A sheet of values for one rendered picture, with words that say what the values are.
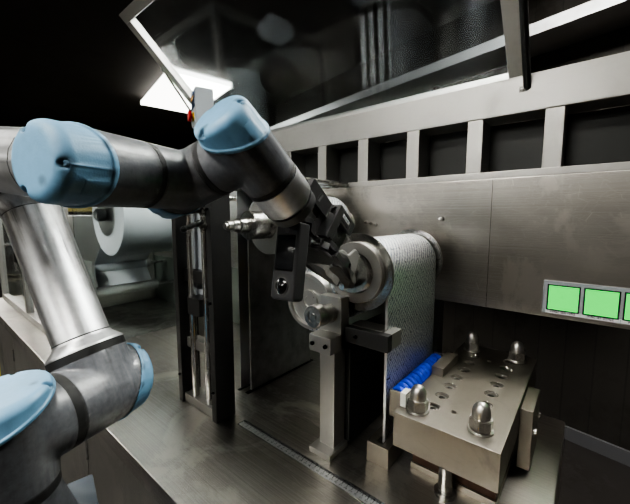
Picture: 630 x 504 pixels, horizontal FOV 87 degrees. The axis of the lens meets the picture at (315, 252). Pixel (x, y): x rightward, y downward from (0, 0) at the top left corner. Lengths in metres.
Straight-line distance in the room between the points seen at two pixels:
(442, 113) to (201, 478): 0.93
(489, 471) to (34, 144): 0.65
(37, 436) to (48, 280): 0.23
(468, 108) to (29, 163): 0.83
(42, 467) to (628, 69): 1.12
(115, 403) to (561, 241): 0.88
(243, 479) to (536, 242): 0.74
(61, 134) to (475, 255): 0.80
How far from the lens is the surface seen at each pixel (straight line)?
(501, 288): 0.88
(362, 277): 0.61
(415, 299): 0.73
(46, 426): 0.60
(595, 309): 0.87
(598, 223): 0.86
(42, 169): 0.37
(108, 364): 0.66
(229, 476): 0.72
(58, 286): 0.68
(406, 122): 0.98
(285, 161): 0.43
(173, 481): 0.74
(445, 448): 0.62
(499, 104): 0.91
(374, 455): 0.73
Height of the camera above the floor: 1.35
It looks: 6 degrees down
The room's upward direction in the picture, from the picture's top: straight up
